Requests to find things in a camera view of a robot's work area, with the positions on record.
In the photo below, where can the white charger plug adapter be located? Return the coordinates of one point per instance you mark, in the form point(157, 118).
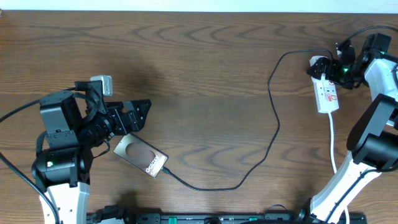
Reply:
point(318, 61)

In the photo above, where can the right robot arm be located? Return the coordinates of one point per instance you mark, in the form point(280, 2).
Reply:
point(372, 151)

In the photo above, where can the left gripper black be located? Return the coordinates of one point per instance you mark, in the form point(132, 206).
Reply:
point(123, 116)

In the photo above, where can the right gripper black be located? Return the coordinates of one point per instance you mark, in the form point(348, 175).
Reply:
point(330, 74)

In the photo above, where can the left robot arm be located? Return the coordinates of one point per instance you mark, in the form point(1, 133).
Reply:
point(76, 122)

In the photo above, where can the white power strip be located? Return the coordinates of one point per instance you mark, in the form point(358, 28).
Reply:
point(325, 95)

